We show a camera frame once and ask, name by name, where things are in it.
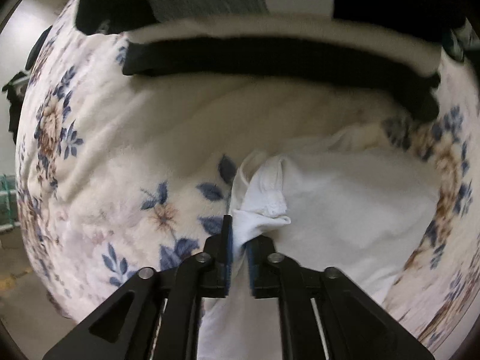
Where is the green rack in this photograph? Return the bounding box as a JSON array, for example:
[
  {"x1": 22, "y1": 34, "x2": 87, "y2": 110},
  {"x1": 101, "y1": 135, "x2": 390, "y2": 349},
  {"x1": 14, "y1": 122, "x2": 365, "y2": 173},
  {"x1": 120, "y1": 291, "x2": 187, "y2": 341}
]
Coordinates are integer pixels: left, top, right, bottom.
[{"x1": 0, "y1": 173, "x2": 18, "y2": 234}]

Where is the dark object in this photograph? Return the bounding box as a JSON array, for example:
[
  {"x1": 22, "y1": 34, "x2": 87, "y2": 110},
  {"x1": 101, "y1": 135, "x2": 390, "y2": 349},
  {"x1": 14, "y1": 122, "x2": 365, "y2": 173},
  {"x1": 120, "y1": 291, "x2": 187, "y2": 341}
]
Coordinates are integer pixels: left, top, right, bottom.
[{"x1": 1, "y1": 26, "x2": 53, "y2": 145}]

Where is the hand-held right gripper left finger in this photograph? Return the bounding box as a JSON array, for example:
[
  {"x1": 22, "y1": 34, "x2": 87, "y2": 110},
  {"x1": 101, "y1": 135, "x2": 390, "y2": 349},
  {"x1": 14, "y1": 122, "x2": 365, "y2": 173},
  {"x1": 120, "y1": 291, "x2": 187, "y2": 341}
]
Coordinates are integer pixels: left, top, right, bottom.
[{"x1": 42, "y1": 215, "x2": 234, "y2": 360}]

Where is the white small garment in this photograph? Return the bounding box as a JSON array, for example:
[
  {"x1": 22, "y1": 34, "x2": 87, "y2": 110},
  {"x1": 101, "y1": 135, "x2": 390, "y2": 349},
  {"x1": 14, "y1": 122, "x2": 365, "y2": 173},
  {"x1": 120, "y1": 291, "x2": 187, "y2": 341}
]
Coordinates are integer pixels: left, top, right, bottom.
[{"x1": 198, "y1": 135, "x2": 442, "y2": 360}]

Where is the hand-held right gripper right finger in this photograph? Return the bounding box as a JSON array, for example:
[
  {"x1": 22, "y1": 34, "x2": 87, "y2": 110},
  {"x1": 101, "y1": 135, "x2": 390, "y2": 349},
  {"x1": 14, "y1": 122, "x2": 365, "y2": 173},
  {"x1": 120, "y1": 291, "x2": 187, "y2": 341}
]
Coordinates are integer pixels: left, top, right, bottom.
[{"x1": 245, "y1": 236, "x2": 436, "y2": 360}]

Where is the black and white folded garment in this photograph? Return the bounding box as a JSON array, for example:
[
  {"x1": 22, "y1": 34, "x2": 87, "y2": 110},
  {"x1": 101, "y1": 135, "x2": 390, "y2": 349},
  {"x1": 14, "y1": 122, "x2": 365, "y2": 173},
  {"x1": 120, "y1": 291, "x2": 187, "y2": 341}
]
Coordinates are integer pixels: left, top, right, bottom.
[{"x1": 121, "y1": 15, "x2": 444, "y2": 123}]

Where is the floral fleece blanket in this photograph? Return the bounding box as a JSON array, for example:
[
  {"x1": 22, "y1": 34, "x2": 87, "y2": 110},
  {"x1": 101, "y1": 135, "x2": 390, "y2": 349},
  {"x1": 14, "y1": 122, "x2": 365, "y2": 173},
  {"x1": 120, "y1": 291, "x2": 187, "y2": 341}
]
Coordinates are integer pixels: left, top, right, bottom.
[{"x1": 15, "y1": 0, "x2": 480, "y2": 350}]

